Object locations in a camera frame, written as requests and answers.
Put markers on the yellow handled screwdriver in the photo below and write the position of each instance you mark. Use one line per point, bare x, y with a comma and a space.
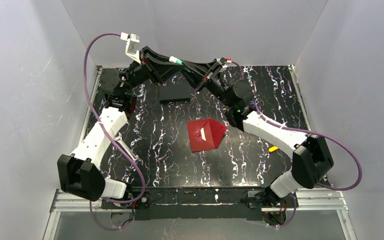
273, 149

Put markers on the black rectangular block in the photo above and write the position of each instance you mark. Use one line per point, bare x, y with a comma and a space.
174, 93

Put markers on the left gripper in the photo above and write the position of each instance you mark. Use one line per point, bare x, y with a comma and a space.
146, 65

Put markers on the green white glue stick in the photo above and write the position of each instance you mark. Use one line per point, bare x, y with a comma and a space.
177, 61

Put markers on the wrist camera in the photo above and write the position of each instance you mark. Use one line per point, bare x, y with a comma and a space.
224, 62
132, 45

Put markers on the red envelope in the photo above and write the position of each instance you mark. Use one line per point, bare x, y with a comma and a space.
214, 133

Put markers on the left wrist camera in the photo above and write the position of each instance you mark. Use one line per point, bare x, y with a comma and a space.
132, 45

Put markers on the cream paper letter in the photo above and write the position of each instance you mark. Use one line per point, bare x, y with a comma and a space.
202, 134

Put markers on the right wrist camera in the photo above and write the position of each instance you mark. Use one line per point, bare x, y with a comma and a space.
224, 62

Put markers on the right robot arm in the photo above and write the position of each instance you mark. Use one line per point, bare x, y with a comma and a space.
309, 152

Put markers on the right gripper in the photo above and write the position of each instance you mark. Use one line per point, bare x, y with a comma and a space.
208, 76

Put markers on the aluminium rail frame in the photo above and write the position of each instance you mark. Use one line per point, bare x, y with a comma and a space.
308, 200

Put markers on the silver wrench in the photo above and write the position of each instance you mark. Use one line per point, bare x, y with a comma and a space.
127, 150

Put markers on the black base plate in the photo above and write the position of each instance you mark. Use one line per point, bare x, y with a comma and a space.
202, 203

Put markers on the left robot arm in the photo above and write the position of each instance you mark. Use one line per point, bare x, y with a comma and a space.
79, 172

